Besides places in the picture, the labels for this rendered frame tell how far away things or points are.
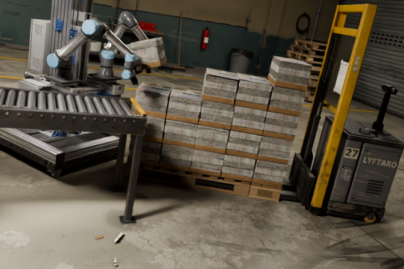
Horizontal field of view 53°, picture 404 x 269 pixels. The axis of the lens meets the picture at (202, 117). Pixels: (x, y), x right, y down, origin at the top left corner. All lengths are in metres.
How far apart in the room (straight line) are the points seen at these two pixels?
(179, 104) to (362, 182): 1.75
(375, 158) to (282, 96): 0.96
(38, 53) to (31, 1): 5.98
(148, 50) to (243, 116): 1.00
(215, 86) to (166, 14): 6.96
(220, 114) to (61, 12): 1.65
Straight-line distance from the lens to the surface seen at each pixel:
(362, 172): 3.82
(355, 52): 3.49
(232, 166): 3.72
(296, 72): 3.58
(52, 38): 3.93
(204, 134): 3.61
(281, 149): 3.72
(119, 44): 3.35
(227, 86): 3.52
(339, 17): 4.20
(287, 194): 3.94
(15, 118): 2.73
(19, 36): 10.02
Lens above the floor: 1.58
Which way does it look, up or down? 15 degrees down
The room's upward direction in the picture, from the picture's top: 10 degrees clockwise
